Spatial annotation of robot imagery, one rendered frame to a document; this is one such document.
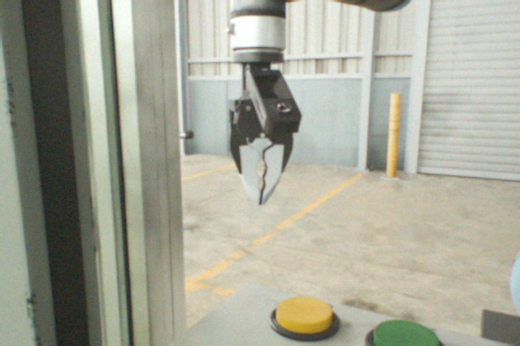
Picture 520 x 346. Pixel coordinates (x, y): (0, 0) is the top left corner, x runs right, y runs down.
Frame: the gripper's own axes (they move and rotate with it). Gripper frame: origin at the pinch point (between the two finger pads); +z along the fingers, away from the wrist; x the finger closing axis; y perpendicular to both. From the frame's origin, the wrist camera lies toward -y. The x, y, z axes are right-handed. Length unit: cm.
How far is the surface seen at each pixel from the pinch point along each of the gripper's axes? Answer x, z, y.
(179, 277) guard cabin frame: 12.2, -0.8, -26.6
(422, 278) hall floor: -127, 91, 151
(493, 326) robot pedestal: -29.5, 16.3, -12.1
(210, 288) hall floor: -7, 91, 161
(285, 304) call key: 4.7, 0.3, -30.6
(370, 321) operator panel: -1.3, 1.3, -32.2
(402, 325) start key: -2.3, 0.3, -34.7
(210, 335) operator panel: 10.4, 1.3, -31.9
